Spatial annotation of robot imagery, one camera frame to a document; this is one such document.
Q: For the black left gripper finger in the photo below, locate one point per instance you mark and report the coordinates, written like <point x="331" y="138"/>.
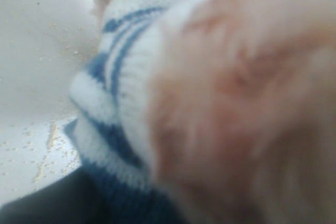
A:
<point x="79" y="198"/>

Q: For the beige teddy bear striped sweater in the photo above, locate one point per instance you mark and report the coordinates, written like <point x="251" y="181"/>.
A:
<point x="211" y="111"/>

